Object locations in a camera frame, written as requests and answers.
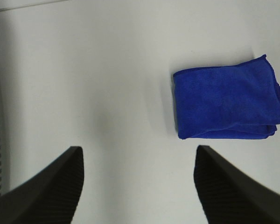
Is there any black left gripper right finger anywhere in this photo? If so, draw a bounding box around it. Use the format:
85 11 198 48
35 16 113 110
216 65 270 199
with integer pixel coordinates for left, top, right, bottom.
193 145 280 224

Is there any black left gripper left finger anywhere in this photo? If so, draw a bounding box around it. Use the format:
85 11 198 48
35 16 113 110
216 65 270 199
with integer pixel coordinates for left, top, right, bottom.
0 147 84 224

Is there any blue microfibre towel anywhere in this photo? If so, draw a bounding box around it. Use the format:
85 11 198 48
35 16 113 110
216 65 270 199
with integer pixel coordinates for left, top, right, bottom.
173 55 280 140

